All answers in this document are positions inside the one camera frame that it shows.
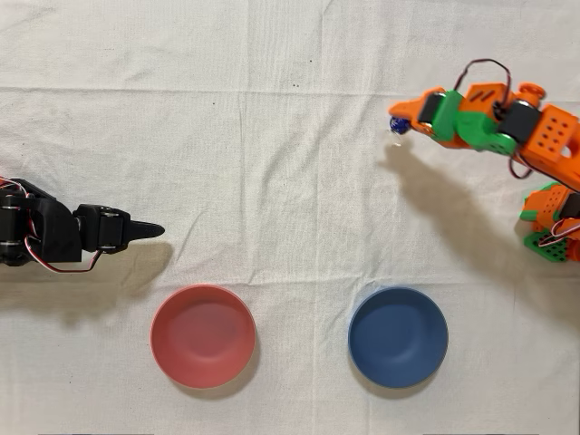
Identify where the red bowl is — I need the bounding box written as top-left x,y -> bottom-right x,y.
150,284 -> 257,390

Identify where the white tablecloth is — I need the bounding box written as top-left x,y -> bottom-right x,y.
0,0 -> 580,434

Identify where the blue candy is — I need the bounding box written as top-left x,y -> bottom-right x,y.
387,115 -> 411,147

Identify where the servo cable on black arm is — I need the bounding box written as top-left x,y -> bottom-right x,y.
24,234 -> 103,274

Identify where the servo cable on orange arm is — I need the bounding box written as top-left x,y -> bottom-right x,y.
452,58 -> 516,119

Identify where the green arm base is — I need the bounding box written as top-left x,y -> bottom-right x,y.
523,228 -> 580,264

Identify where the blue bowl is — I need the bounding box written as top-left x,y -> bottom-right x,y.
347,285 -> 450,390

